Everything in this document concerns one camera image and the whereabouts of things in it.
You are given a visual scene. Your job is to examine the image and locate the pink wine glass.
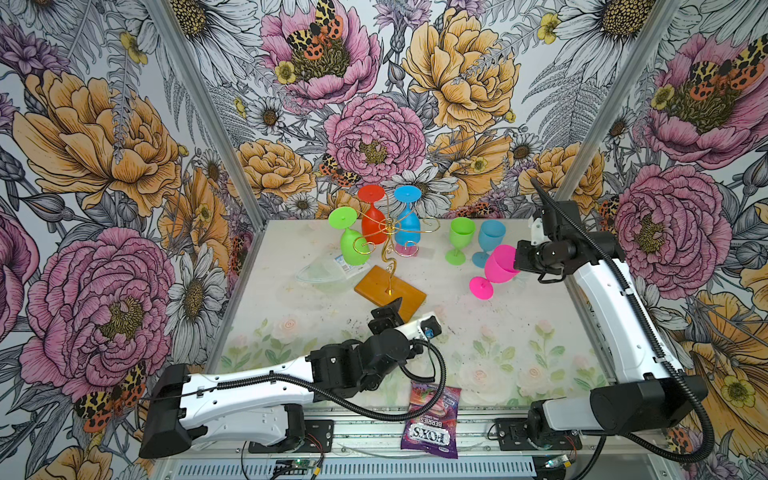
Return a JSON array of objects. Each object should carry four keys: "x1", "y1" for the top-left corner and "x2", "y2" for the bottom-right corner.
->
[{"x1": 469, "y1": 245, "x2": 520, "y2": 300}]

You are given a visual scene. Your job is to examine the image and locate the blue wine glass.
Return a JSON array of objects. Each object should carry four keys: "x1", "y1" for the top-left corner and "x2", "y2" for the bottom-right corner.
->
[
  {"x1": 394, "y1": 185, "x2": 422, "y2": 249},
  {"x1": 472, "y1": 220, "x2": 506, "y2": 269}
]

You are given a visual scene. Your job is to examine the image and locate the green wine glass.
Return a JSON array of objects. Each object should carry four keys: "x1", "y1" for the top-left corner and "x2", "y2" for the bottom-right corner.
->
[
  {"x1": 328, "y1": 206, "x2": 371, "y2": 266},
  {"x1": 445, "y1": 217, "x2": 476, "y2": 266}
]

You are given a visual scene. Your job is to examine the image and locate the red wine glass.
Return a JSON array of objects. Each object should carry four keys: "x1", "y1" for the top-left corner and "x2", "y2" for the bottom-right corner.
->
[{"x1": 358, "y1": 185, "x2": 387, "y2": 245}]

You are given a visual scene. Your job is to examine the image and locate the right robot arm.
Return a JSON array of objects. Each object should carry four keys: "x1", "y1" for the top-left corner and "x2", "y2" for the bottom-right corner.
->
[{"x1": 514, "y1": 181, "x2": 716, "y2": 464}]

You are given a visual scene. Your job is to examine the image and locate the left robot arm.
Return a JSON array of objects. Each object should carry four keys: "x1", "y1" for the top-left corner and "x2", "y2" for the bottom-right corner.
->
[{"x1": 139, "y1": 301, "x2": 442, "y2": 459}]

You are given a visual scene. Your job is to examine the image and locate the clear surgical mask packet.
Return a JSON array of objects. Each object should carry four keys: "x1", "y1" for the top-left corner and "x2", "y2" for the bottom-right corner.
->
[{"x1": 295, "y1": 253, "x2": 368, "y2": 294}]

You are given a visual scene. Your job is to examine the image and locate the purple Fox's candy bag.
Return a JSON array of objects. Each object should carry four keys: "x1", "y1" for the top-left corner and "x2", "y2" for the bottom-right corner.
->
[{"x1": 400, "y1": 386, "x2": 462, "y2": 459}]

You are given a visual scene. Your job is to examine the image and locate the green circuit board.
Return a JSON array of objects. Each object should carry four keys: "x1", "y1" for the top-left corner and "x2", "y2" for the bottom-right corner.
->
[{"x1": 273, "y1": 459, "x2": 322, "y2": 475}]

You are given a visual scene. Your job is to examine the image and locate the gold wire glass rack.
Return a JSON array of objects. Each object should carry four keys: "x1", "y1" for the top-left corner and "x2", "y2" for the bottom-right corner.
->
[{"x1": 354, "y1": 217, "x2": 427, "y2": 322}]

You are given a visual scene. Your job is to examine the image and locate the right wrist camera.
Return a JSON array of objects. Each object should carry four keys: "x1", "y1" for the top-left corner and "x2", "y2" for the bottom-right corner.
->
[{"x1": 528, "y1": 218, "x2": 549, "y2": 246}]

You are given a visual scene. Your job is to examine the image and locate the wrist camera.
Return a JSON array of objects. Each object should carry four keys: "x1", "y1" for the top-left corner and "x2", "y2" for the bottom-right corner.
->
[
  {"x1": 528, "y1": 218, "x2": 549, "y2": 246},
  {"x1": 396, "y1": 312, "x2": 443, "y2": 341}
]

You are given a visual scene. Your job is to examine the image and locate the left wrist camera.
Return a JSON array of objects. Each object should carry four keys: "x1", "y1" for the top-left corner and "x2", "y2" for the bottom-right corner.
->
[{"x1": 396, "y1": 312, "x2": 443, "y2": 341}]

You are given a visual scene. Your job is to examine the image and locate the aluminium front rail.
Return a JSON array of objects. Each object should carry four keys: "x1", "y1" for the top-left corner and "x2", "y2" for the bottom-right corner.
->
[{"x1": 157, "y1": 407, "x2": 667, "y2": 461}]

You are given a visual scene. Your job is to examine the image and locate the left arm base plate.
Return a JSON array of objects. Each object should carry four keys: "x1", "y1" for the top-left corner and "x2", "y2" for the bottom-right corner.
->
[{"x1": 247, "y1": 419, "x2": 335, "y2": 454}]

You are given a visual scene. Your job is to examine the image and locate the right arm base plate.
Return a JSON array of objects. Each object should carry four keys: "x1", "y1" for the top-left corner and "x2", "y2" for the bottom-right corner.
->
[{"x1": 486, "y1": 418, "x2": 582, "y2": 451}]

